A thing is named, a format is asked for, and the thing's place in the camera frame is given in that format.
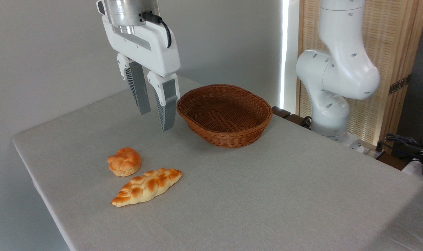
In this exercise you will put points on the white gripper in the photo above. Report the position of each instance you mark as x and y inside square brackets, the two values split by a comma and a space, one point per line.
[152, 48]

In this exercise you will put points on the round knotted bread roll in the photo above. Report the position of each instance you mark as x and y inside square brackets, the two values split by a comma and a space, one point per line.
[125, 161]

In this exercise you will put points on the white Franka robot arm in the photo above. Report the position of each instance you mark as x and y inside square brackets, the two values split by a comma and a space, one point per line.
[340, 69]

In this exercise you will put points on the brown wicker basket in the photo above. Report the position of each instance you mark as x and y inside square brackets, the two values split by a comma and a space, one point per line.
[225, 116]

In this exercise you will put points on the long braided bread loaf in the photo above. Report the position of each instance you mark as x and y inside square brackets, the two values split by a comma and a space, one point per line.
[146, 186]

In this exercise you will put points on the dark wooden side table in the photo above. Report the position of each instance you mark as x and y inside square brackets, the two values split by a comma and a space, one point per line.
[282, 113]

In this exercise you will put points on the light grey tablecloth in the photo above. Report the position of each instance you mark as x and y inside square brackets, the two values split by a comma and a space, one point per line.
[267, 195]

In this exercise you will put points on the dark metal screen hinge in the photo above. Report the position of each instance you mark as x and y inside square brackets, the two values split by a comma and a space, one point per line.
[399, 84]

